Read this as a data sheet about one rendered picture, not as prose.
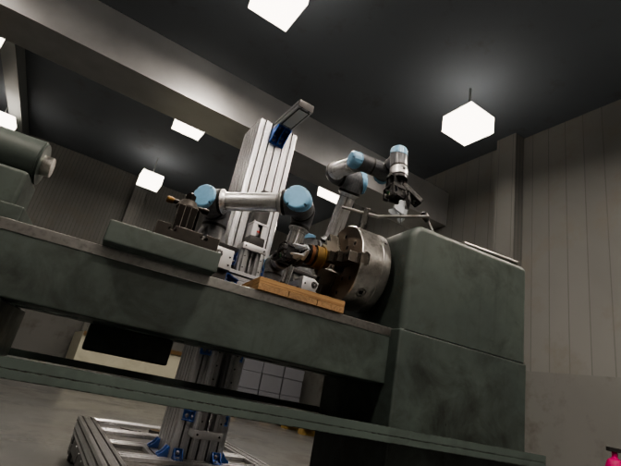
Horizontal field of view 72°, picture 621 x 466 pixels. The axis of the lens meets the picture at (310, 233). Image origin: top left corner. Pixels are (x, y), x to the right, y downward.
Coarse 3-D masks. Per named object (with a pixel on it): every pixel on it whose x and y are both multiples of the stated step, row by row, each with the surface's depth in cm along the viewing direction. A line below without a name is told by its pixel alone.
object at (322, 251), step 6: (312, 246) 156; (318, 246) 157; (312, 252) 154; (318, 252) 155; (324, 252) 156; (306, 258) 160; (312, 258) 154; (318, 258) 155; (324, 258) 155; (312, 264) 156; (318, 264) 156; (324, 264) 157; (318, 270) 158
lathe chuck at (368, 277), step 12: (348, 228) 165; (360, 228) 160; (348, 240) 162; (360, 240) 153; (372, 240) 155; (372, 252) 152; (360, 264) 148; (372, 264) 150; (348, 276) 153; (360, 276) 148; (372, 276) 150; (336, 288) 158; (348, 288) 150; (372, 288) 151; (348, 300) 153; (360, 300) 153
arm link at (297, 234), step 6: (312, 216) 195; (294, 222) 195; (300, 222) 194; (306, 222) 194; (294, 228) 194; (300, 228) 194; (306, 228) 195; (288, 234) 195; (294, 234) 193; (300, 234) 194; (306, 234) 198; (288, 240) 193; (294, 240) 192; (300, 240) 194; (288, 270) 188; (282, 276) 187; (288, 276) 188; (282, 282) 186; (288, 282) 189
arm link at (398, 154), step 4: (392, 148) 182; (396, 148) 180; (400, 148) 179; (404, 148) 180; (392, 152) 180; (396, 152) 178; (400, 152) 178; (404, 152) 179; (392, 156) 179; (396, 156) 177; (400, 156) 177; (404, 156) 177; (388, 160) 181; (392, 160) 178; (396, 160) 176; (400, 160) 176; (404, 160) 176; (388, 164) 182; (392, 164) 177; (396, 164) 177; (404, 164) 176; (388, 168) 182
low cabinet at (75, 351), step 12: (84, 336) 674; (72, 348) 756; (84, 360) 668; (96, 360) 676; (108, 360) 685; (120, 360) 694; (132, 360) 703; (168, 360) 733; (144, 372) 709; (156, 372) 719; (168, 372) 729
